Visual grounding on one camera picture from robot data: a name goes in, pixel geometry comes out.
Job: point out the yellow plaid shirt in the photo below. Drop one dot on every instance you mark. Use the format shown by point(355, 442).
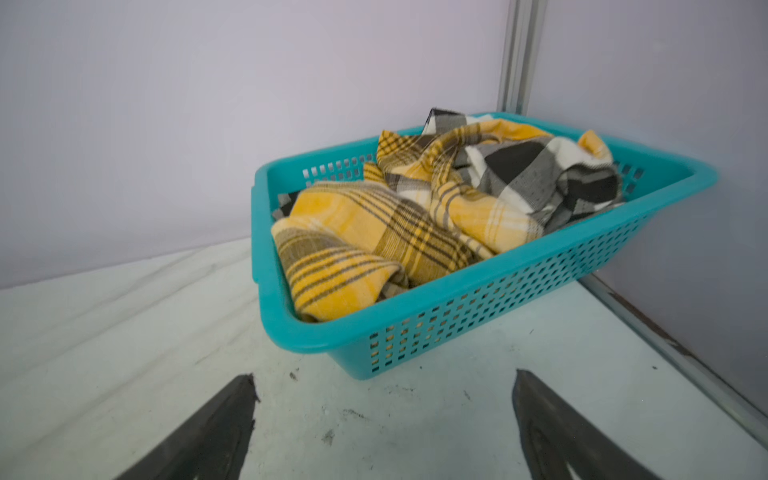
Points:
point(462, 191)

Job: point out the aluminium frame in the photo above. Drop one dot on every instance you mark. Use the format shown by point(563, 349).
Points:
point(688, 77)

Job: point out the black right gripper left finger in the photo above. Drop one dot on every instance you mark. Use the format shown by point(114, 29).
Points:
point(211, 444)

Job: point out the teal plastic basket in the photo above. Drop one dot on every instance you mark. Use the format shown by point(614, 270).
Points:
point(390, 332)

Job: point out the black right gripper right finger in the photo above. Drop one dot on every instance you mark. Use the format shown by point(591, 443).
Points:
point(559, 443)

